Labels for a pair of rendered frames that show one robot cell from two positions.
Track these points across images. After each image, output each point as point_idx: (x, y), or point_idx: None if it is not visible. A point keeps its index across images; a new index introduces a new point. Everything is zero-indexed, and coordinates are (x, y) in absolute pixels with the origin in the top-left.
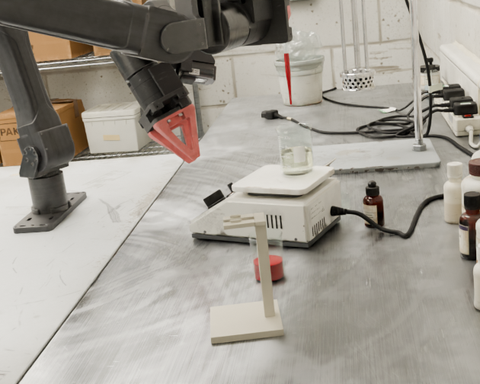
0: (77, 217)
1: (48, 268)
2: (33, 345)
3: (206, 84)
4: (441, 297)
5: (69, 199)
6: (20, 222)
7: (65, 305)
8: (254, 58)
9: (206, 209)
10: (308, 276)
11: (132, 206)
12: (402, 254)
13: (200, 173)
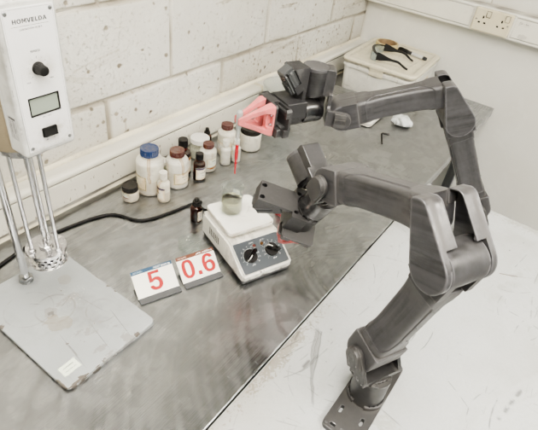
0: (345, 367)
1: (380, 289)
2: (394, 227)
3: (258, 212)
4: (241, 170)
5: (343, 409)
6: (395, 377)
7: (377, 246)
8: None
9: (251, 304)
10: None
11: (294, 357)
12: (218, 194)
13: (189, 400)
